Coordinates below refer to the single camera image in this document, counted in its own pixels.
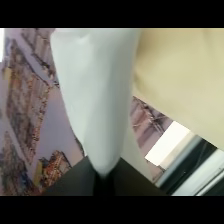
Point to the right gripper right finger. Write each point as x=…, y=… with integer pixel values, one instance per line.
x=133, y=181

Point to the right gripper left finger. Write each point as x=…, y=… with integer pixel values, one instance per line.
x=76, y=181

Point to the white garment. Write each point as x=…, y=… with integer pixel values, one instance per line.
x=96, y=100

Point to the beige garment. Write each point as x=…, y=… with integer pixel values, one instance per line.
x=186, y=73

